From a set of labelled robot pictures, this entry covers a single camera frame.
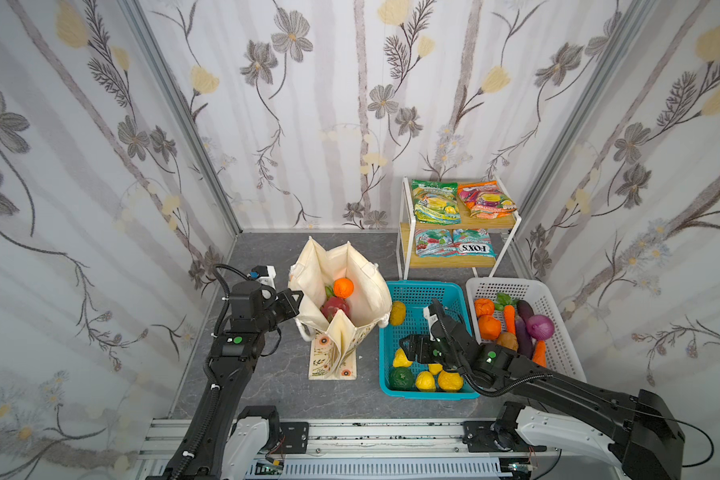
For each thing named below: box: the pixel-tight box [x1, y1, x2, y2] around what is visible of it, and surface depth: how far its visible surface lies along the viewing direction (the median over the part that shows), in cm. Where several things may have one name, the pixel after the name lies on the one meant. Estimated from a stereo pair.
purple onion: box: [526, 314, 555, 341], surface depth 87 cm
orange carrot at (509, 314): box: [504, 305, 516, 334], surface depth 95 cm
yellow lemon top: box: [390, 301, 407, 326], surface depth 95 cm
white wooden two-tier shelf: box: [397, 176, 522, 280], surface depth 84 cm
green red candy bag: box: [415, 228, 455, 258], surface depth 95 cm
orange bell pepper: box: [474, 298, 495, 317], surface depth 94 cm
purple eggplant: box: [516, 299, 534, 359], surface depth 91 cm
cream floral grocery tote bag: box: [288, 237, 392, 381], surface depth 81 cm
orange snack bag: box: [458, 180, 518, 219], surface depth 80 cm
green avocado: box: [388, 366, 415, 391], surface depth 81 cm
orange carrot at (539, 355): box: [532, 340, 547, 368], surface depth 85 cm
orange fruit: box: [333, 277, 354, 300], surface depth 97 cm
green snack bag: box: [412, 180, 462, 226], surface depth 80 cm
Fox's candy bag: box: [452, 228, 497, 258], surface depth 95 cm
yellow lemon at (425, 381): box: [415, 371, 436, 392], surface depth 81 cm
